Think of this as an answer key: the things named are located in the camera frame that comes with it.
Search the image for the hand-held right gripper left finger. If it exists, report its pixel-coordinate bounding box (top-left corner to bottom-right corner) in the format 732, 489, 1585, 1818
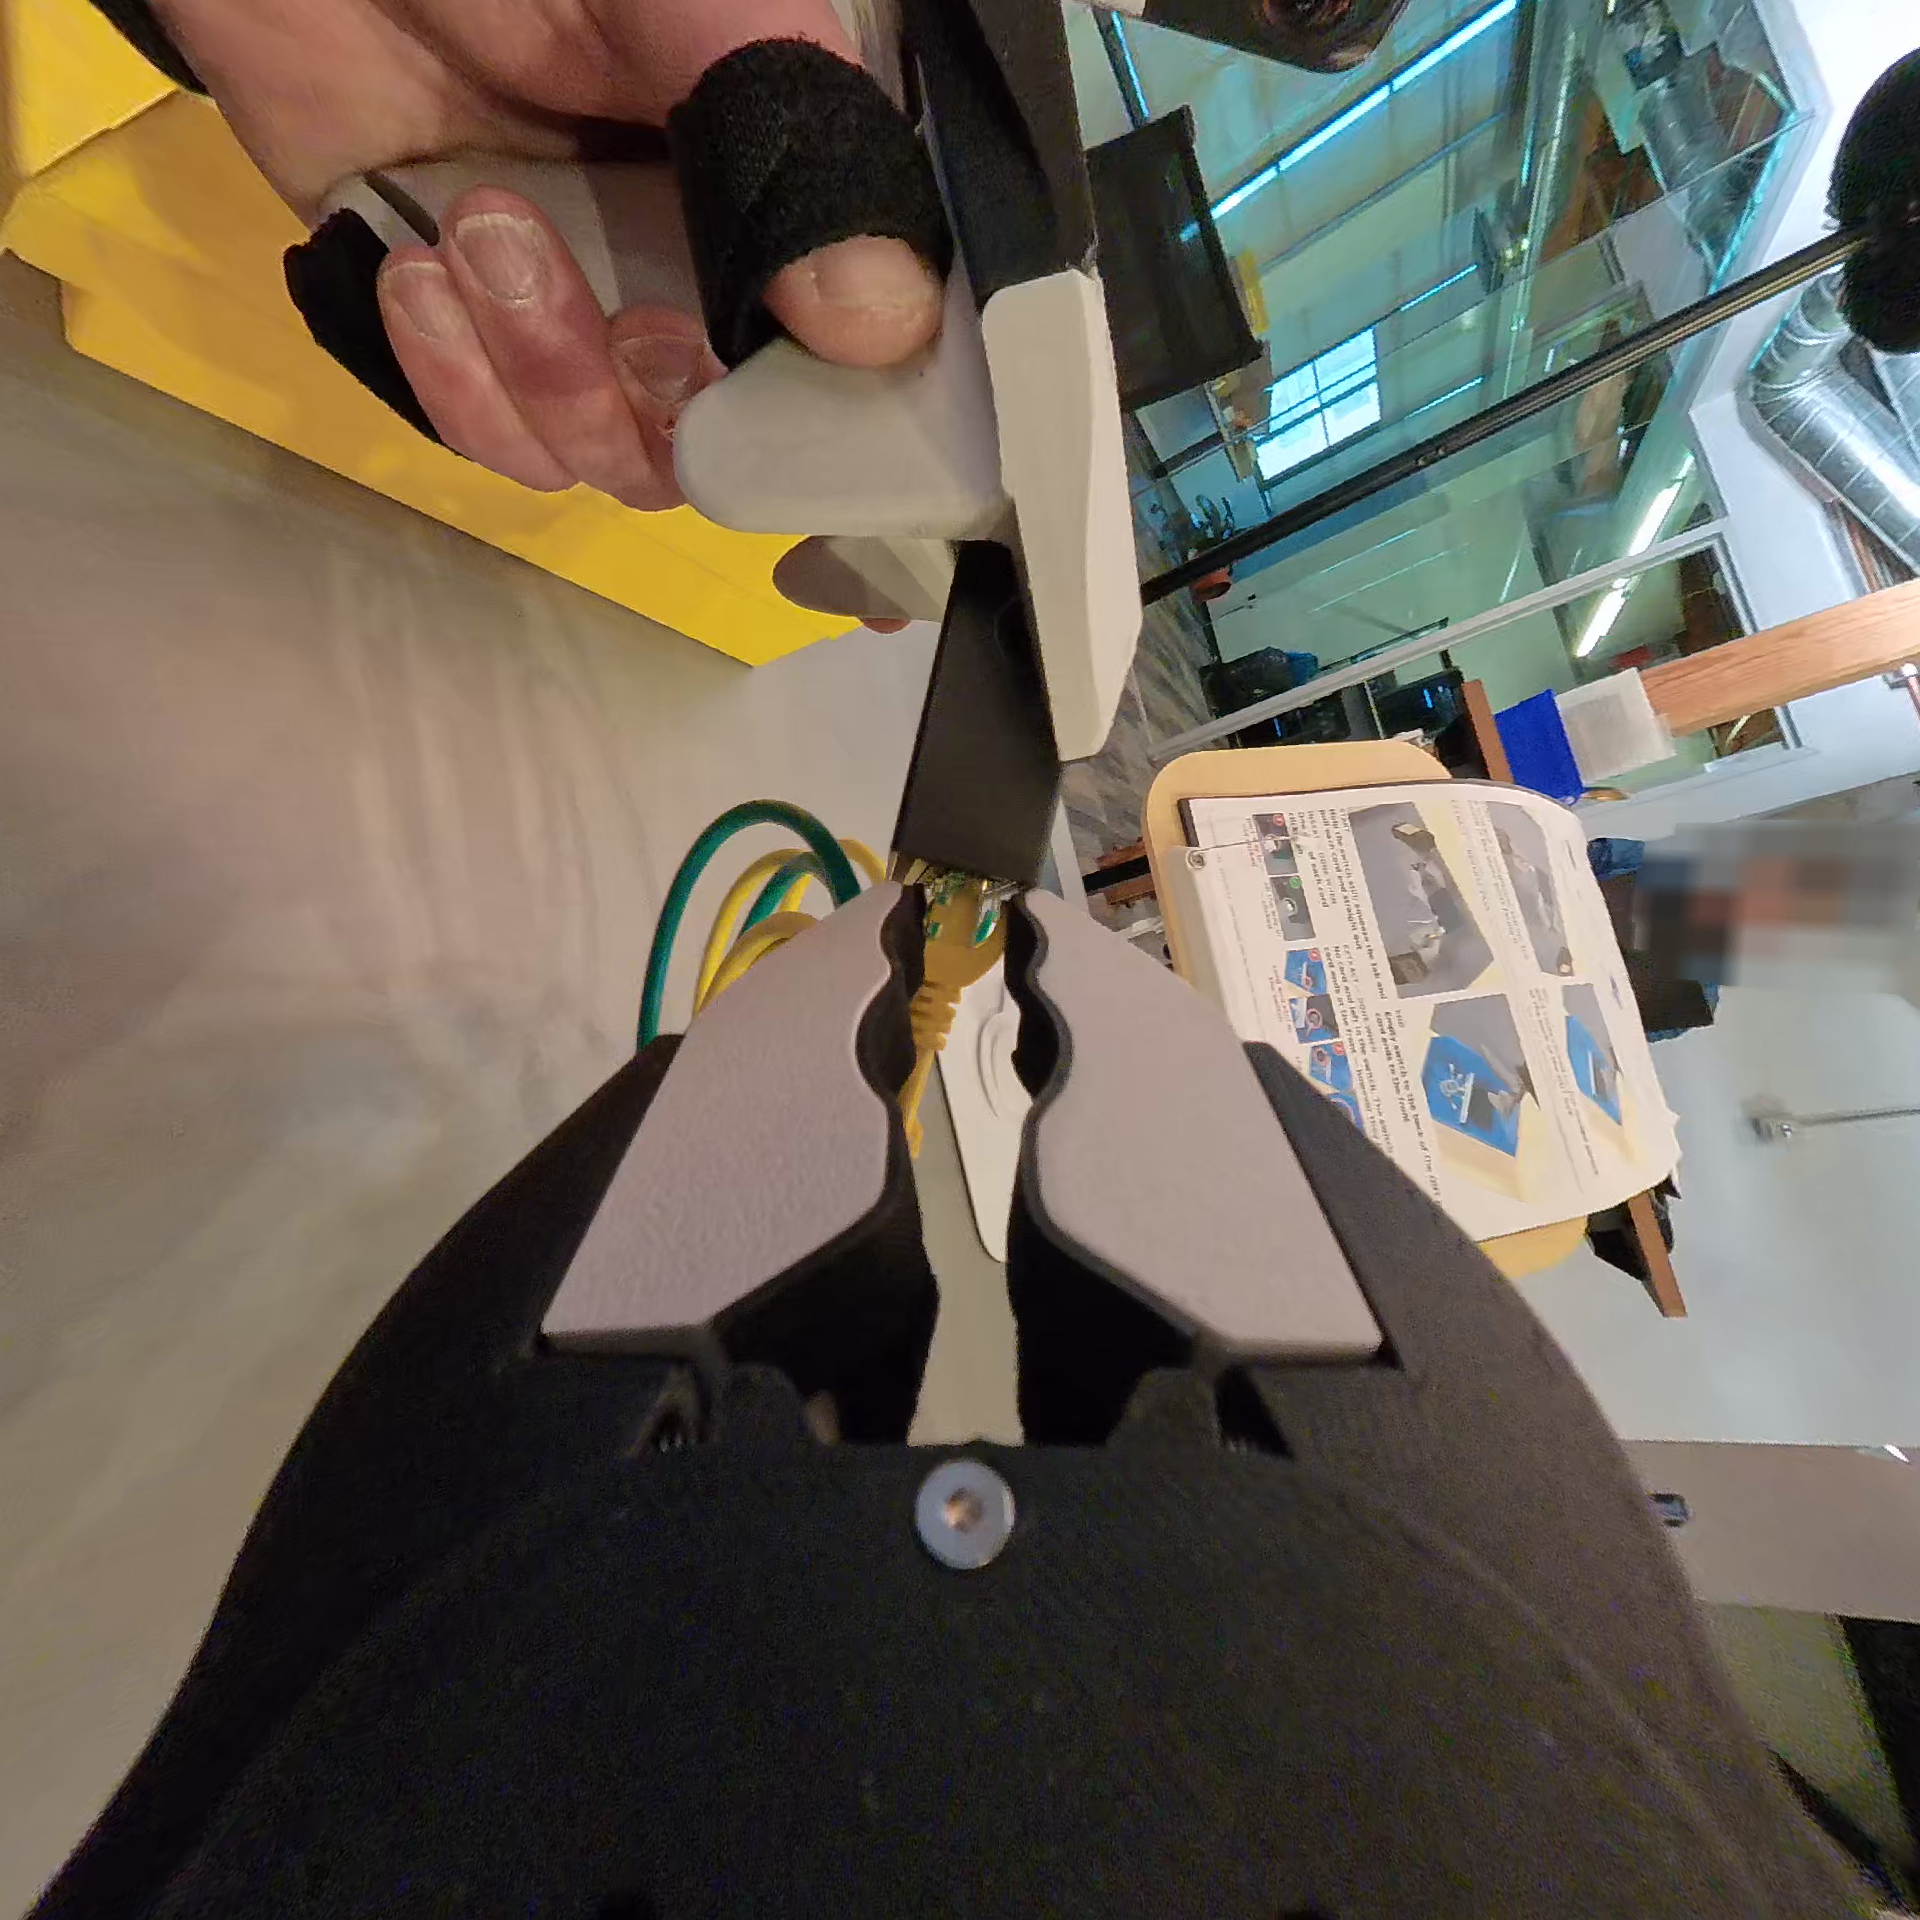
540, 878, 943, 1445

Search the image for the wooden beam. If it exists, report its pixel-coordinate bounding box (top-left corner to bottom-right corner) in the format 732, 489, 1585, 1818
1643, 577, 1920, 737

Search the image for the black fuzzy-tipped pole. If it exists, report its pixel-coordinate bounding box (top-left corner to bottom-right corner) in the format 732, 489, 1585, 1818
1141, 58, 1920, 605

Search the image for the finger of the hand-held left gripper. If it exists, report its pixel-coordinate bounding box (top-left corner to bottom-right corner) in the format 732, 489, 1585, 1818
979, 267, 1146, 761
772, 537, 965, 627

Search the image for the instruction sheet on stand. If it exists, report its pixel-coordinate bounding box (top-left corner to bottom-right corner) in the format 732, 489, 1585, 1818
938, 740, 1595, 1280

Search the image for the black network switch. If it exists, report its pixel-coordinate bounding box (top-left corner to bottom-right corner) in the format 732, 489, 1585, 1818
888, 537, 1064, 904

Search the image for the silver ventilation duct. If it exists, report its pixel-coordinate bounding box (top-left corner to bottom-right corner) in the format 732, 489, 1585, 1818
1744, 282, 1920, 575

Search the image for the green ethernet cable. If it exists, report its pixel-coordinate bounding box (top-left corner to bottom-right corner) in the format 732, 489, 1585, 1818
637, 799, 1004, 1052

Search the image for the blue storage bin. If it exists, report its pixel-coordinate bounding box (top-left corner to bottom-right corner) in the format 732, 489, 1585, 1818
1492, 690, 1561, 797

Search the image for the yellow ethernet cable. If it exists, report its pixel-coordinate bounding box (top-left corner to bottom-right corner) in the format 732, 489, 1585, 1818
696, 842, 1004, 1160

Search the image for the yellow plastic bin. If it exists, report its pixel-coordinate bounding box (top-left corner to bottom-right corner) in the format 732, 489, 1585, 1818
0, 0, 902, 666

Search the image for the printed instruction sheet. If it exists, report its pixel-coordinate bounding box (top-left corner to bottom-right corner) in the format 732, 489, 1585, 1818
1178, 780, 1684, 1247

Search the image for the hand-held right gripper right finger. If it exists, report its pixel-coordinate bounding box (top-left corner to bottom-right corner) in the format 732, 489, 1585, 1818
1001, 892, 1388, 1448

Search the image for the person's left hand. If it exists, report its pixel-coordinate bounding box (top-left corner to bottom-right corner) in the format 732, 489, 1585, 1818
150, 0, 949, 631

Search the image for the white box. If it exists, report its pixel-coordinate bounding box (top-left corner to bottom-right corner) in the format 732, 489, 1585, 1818
1552, 666, 1671, 774

